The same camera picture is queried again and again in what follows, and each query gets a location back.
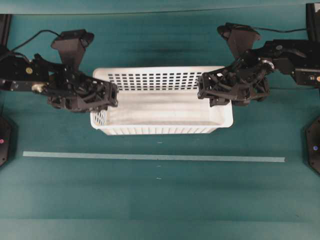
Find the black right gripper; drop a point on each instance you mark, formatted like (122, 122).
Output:
(250, 72)

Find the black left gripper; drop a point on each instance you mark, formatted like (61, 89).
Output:
(72, 90)

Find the white perforated plastic basket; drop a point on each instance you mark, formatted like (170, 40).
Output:
(159, 101)

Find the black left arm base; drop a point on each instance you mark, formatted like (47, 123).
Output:
(8, 140)

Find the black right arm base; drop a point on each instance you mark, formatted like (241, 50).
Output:
(311, 145)

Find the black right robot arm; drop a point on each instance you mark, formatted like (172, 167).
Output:
(299, 59)

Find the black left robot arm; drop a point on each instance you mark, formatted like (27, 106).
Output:
(17, 73)

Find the grey tape strip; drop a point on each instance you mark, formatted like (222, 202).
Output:
(154, 157)

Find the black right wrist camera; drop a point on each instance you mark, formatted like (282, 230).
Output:
(238, 37)

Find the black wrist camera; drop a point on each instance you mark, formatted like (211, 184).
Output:
(71, 46)
(238, 37)

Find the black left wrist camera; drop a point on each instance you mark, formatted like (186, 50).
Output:
(71, 46)

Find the black right frame post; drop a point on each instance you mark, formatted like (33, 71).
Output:
(313, 21)

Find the black frame post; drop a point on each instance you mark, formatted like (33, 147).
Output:
(313, 21)
(5, 24)

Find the black left frame post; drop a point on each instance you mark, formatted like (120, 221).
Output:
(5, 24)

